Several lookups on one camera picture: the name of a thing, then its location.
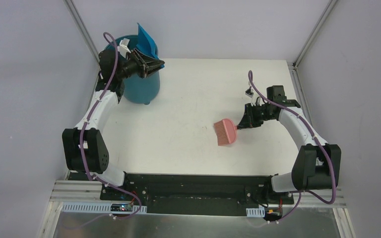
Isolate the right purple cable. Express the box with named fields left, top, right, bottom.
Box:
left=248, top=70, right=338, bottom=225

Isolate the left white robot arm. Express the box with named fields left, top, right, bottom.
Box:
left=62, top=49, right=165, bottom=201

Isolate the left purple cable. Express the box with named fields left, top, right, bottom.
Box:
left=78, top=32, right=142, bottom=220

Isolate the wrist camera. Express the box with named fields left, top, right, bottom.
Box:
left=117, top=38, right=131, bottom=59
left=245, top=86, right=254, bottom=99

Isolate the blue plastic dustpan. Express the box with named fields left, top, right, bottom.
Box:
left=136, top=23, right=159, bottom=59

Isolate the pink hand brush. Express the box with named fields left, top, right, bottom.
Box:
left=213, top=119, right=237, bottom=146

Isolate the purple cable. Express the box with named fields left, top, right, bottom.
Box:
left=78, top=32, right=142, bottom=220
left=248, top=70, right=338, bottom=225

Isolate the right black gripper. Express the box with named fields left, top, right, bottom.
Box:
left=238, top=102, right=275, bottom=129

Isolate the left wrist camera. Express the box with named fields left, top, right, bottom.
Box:
left=117, top=38, right=131, bottom=59

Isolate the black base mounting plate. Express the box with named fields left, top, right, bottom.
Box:
left=100, top=174, right=294, bottom=216

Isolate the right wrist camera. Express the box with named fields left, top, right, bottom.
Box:
left=245, top=86, right=254, bottom=99

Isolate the teal plastic waste bin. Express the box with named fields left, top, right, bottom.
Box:
left=99, top=35, right=160, bottom=105

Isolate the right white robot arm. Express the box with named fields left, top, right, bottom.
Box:
left=237, top=86, right=341, bottom=203

